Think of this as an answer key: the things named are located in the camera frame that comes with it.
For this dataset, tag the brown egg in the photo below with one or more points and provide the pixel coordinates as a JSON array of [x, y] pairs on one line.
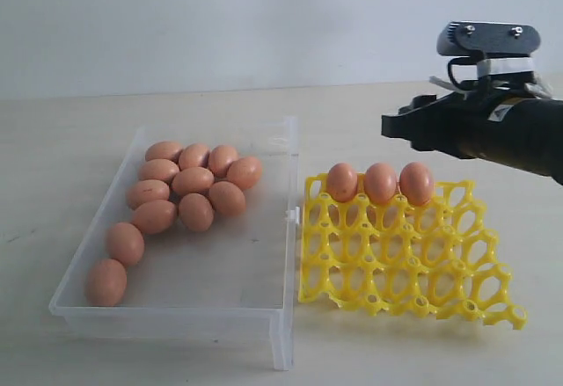
[[342, 182], [416, 182], [125, 243], [145, 191], [245, 173], [155, 217], [106, 283], [227, 198], [196, 212], [380, 183], [194, 155], [221, 158], [158, 169], [193, 180], [168, 150]]

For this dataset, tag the clear plastic tray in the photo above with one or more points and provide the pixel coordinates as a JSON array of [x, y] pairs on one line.
[[234, 282]]

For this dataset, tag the yellow plastic egg tray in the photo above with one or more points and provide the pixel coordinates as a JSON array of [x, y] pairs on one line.
[[436, 260]]

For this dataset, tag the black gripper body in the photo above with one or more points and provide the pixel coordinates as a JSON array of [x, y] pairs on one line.
[[522, 133]]

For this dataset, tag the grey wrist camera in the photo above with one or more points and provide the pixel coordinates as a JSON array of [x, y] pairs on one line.
[[495, 48]]

